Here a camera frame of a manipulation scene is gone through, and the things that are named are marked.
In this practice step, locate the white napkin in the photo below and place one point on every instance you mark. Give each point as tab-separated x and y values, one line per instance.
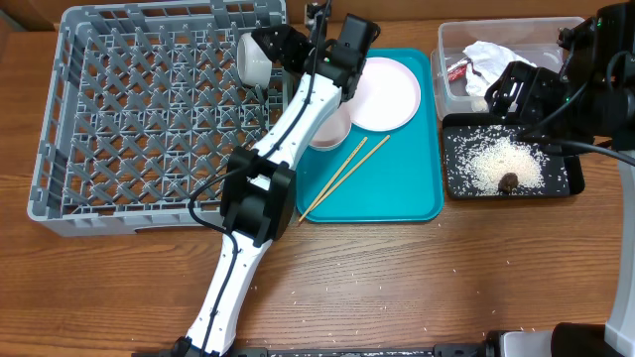
486	63

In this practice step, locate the white rice pile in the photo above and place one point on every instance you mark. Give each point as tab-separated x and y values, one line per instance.
501	161

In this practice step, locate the grey bowl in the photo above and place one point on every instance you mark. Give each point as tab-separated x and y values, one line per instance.
254	68

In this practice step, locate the brown food scrap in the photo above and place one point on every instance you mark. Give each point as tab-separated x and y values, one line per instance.
508	183

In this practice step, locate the wooden chopstick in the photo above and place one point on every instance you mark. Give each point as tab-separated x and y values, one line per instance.
332	179
341	179

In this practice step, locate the white plate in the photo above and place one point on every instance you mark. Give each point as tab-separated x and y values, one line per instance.
387	97

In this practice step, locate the grey dishwasher rack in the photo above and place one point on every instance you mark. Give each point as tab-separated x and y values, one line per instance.
145	106

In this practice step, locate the teal plastic tray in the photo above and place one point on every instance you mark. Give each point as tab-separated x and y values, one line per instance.
401	182

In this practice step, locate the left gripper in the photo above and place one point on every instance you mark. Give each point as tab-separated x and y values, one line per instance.
287	38

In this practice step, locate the red snack wrapper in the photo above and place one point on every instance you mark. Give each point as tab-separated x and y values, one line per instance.
457	70

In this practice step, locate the small white bowl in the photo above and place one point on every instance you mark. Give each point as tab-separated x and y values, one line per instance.
333	131

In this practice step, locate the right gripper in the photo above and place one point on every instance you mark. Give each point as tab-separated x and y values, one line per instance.
512	88

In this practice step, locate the clear plastic bin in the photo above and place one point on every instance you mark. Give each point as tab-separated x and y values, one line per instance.
534	39

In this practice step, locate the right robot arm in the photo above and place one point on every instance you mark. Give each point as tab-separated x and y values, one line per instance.
585	107

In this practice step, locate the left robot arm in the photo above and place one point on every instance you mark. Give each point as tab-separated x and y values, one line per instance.
259	185

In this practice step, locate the black plastic tray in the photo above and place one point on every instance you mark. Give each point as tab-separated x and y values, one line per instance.
496	163

